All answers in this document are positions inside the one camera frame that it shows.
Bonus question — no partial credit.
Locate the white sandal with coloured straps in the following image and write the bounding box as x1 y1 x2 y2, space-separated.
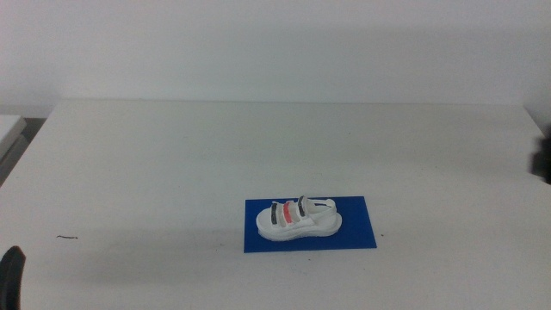
255 195 344 242

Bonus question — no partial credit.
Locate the blue rectangular mat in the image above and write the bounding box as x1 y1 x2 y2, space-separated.
243 195 379 254

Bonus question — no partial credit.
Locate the white side table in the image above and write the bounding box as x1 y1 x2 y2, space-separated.
0 114 30 187

